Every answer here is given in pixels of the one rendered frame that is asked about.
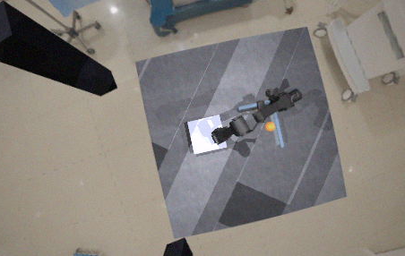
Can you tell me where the translucent yellow-orange ball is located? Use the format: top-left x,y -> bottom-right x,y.
264,122 -> 275,132

